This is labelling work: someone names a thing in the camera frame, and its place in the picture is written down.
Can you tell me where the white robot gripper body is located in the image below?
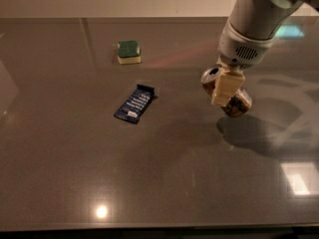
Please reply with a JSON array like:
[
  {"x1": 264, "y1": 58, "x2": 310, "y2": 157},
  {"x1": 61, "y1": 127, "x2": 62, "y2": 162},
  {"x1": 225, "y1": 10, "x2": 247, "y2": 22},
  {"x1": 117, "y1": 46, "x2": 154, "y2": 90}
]
[{"x1": 218, "y1": 21, "x2": 274, "y2": 70}]

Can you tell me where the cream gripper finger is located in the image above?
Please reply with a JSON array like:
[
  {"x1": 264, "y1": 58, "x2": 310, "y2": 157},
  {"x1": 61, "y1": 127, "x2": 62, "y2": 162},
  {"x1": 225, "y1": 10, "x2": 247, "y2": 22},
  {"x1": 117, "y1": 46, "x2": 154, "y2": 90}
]
[{"x1": 211, "y1": 67, "x2": 245, "y2": 107}]

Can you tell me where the orange LaCroix soda can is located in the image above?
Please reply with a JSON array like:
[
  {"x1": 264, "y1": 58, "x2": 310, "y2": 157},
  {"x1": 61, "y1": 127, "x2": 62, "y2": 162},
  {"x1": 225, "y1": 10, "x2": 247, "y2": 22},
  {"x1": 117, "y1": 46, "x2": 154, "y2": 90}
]
[{"x1": 200, "y1": 64, "x2": 252, "y2": 118}]

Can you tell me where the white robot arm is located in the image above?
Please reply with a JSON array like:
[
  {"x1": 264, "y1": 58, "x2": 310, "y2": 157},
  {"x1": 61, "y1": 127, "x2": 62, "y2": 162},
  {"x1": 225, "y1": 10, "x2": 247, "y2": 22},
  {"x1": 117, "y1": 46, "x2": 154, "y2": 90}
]
[{"x1": 212, "y1": 0, "x2": 319, "y2": 107}]

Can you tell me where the blue snack bar wrapper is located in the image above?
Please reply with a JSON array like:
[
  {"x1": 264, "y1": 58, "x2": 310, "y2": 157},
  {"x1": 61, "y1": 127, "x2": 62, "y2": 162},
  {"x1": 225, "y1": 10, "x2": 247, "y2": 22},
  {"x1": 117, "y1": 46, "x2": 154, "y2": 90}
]
[{"x1": 114, "y1": 85, "x2": 155, "y2": 123}]

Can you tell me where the green and yellow sponge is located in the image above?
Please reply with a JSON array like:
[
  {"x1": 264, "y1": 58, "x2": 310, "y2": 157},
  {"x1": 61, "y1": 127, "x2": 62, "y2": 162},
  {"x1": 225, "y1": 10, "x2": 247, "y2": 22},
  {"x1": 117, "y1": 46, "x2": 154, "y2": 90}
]
[{"x1": 117, "y1": 40, "x2": 142, "y2": 65}]

